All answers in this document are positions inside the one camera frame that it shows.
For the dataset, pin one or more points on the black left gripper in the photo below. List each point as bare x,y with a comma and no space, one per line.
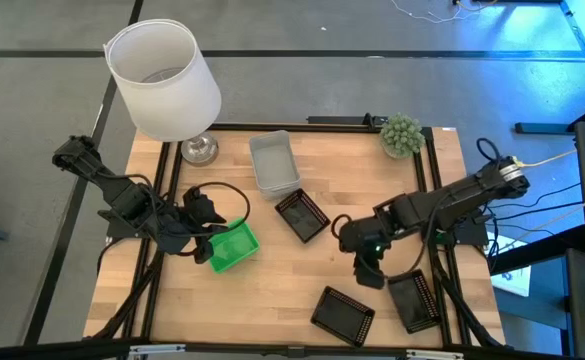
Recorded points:
203,210

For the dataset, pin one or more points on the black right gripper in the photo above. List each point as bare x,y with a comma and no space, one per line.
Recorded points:
367,237

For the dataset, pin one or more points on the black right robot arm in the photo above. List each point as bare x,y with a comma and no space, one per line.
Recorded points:
462,195

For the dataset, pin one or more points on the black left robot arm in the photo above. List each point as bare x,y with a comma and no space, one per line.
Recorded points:
122,197

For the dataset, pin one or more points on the black plastic basket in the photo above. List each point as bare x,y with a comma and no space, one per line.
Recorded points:
342,316
303,216
414,304

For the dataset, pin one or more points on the white shade table lamp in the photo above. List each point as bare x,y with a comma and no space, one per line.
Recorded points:
167,105

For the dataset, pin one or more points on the green artificial succulent plant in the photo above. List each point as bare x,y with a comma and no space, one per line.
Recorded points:
402,135

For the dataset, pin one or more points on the white paper sheet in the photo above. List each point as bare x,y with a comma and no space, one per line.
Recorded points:
517,282

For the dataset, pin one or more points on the black metal beam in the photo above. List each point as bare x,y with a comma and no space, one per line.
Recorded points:
537,250

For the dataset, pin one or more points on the yellow power plug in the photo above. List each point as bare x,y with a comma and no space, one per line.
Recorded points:
518,162

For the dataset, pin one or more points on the black floor stand bar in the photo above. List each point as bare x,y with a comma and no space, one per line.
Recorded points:
542,128

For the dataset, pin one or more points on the black aluminium table frame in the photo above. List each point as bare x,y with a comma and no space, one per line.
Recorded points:
322,352

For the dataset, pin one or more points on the silver metal bracket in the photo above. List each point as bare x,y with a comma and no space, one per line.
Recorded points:
157,349
434,355

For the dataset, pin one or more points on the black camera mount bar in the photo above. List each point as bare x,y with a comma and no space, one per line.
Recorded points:
337,120

